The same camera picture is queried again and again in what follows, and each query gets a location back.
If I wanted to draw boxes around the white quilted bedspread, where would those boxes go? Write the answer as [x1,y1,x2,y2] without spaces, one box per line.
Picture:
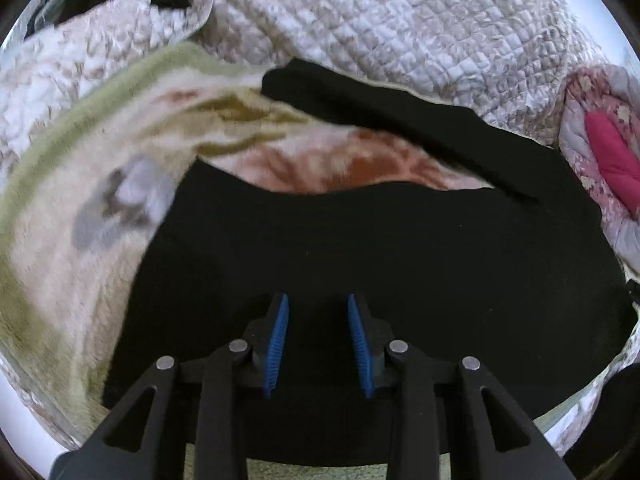
[0,0,626,431]

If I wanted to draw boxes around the dark cloth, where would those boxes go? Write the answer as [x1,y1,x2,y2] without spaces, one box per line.
[562,360,640,467]

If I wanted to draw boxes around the cream floral fleece blanket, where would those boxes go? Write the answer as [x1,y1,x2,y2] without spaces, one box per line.
[0,42,496,480]

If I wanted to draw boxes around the pink floral quilt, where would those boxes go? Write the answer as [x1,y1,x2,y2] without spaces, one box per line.
[557,65,640,266]

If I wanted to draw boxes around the black pants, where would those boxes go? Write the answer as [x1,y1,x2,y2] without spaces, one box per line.
[102,57,638,467]

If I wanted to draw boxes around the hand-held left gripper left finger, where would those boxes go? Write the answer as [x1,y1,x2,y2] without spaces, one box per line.
[50,292,292,480]

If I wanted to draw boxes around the magenta cloth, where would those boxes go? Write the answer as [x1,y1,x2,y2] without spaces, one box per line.
[585,110,640,222]

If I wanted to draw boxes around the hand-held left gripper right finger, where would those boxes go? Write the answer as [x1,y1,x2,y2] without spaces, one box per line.
[347,293,582,480]

